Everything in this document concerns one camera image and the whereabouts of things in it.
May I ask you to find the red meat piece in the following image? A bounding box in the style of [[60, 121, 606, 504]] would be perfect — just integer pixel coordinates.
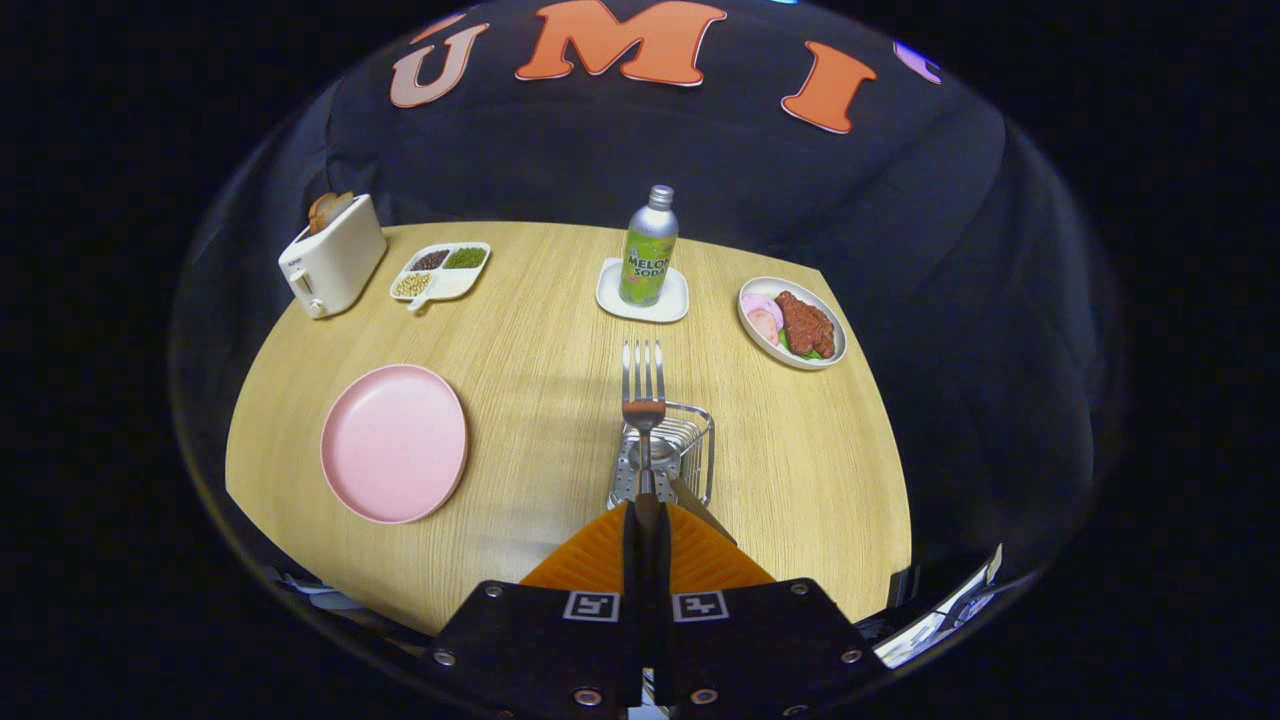
[[776, 290, 836, 359]]

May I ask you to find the white square coaster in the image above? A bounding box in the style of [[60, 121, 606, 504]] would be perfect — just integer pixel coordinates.
[[595, 257, 691, 324]]

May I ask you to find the white toaster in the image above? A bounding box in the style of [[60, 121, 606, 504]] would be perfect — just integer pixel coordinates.
[[278, 193, 388, 320]]

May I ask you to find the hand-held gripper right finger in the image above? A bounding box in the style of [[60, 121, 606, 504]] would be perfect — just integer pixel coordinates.
[[655, 500, 891, 720]]

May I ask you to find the white oval plate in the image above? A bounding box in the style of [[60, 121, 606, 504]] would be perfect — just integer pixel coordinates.
[[737, 276, 849, 371]]

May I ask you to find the white divided dish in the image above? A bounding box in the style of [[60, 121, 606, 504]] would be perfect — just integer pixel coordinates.
[[389, 241, 493, 315]]

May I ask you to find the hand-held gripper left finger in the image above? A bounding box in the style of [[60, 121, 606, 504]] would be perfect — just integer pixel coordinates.
[[425, 500, 643, 720]]

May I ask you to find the pink round plate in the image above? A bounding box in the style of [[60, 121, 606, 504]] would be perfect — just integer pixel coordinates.
[[320, 364, 469, 525]]

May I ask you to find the green soda bottle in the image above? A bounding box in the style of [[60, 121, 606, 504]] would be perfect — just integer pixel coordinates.
[[618, 185, 680, 308]]

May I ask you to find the brown toast slice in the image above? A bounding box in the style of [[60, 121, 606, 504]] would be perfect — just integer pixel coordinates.
[[308, 192, 355, 235]]

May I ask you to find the metal drain basket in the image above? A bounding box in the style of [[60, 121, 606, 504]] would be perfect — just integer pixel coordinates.
[[606, 400, 717, 513]]

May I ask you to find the grey floor clutter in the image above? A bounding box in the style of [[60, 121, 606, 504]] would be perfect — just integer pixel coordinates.
[[270, 565, 401, 621]]

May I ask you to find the fork with wooden handle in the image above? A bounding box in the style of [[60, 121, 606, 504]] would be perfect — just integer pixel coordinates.
[[620, 338, 669, 601]]

